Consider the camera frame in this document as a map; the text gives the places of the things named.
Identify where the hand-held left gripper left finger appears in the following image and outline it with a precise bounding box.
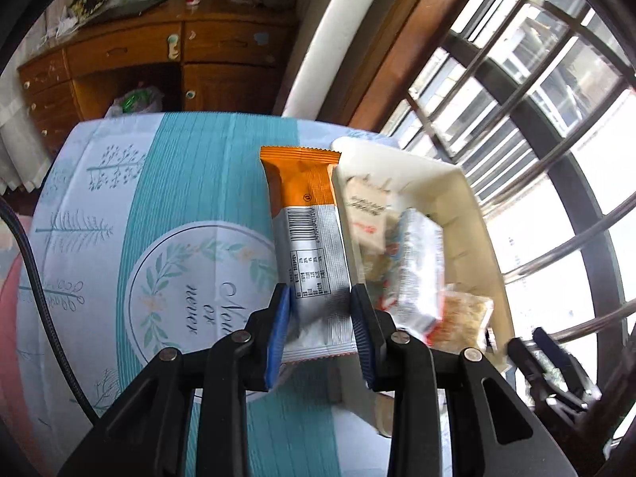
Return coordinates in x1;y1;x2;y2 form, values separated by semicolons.
56;282;293;477

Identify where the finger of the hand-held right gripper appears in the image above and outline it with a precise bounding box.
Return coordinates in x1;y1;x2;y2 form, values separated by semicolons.
533;327;597;398
507;337;552;398

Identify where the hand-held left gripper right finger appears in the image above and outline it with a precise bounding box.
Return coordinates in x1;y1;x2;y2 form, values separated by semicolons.
349;283;581;477

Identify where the square cracker clear packet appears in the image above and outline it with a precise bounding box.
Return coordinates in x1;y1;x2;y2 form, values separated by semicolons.
427;285;494;353

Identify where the long white red packet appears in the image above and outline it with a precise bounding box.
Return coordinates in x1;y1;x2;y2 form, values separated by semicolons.
378;207;445;336

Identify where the orange snack bar packet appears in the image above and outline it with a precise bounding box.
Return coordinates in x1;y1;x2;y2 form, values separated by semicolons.
260;145;356;363

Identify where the beige cracker packet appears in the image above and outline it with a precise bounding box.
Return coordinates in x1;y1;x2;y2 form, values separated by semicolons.
344;175;393;254

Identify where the white plastic bin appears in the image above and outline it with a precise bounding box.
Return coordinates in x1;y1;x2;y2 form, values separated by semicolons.
325;136;516;438

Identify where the blue printed tablecloth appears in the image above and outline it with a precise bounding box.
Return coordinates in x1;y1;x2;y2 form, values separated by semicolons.
17;112;398;477

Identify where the pink printed blanket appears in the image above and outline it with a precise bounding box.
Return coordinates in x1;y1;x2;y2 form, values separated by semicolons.
0;238;45;458

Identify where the green plastic bag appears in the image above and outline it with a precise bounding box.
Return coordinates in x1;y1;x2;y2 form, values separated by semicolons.
104;85;165;119

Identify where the white pipe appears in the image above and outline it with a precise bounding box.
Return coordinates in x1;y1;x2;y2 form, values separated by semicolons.
283;0;383;120

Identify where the white lace furniture cover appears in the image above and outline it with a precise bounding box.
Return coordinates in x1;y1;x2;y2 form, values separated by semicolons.
0;60;53;194

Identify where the wooden desk with drawers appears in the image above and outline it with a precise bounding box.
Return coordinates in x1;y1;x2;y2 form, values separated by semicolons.
17;0;304;160

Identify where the black laptop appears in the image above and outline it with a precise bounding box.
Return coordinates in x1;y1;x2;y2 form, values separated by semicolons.
84;0;167;25

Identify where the black cable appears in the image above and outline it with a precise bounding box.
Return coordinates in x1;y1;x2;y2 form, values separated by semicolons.
0;199;100;425

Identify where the brown wooden window frame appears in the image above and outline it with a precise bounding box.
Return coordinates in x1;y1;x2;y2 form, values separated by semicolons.
328;0;502;135

